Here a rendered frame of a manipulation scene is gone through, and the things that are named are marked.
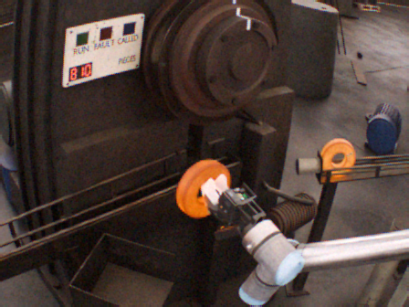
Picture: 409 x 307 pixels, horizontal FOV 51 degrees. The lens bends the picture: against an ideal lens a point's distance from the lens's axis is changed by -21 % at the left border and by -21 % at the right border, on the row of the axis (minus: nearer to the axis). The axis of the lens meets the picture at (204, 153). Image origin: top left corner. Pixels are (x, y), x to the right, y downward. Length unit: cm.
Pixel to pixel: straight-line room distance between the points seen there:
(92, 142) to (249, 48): 52
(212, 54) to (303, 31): 288
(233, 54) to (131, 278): 68
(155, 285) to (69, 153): 44
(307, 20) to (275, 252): 315
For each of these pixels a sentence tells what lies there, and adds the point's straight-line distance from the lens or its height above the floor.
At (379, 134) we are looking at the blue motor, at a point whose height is 20.
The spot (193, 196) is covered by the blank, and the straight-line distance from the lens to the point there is 134.
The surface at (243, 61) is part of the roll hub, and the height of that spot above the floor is 112.
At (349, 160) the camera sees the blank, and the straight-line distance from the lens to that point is 191.
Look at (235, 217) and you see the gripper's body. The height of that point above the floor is 82.
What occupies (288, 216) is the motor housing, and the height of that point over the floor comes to 52.
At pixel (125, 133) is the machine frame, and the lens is 153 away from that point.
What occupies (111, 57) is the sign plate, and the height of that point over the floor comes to 112.
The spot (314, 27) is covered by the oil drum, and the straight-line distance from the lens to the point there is 419.
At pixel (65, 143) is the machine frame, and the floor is 87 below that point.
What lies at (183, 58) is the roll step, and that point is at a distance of 138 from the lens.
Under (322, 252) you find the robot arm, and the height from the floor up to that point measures 76.
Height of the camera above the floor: 157
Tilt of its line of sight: 29 degrees down
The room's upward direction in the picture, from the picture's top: 6 degrees clockwise
